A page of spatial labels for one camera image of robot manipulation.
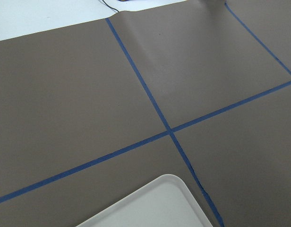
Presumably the cream plastic tray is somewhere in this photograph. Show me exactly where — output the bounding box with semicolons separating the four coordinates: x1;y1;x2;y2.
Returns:
80;174;212;227

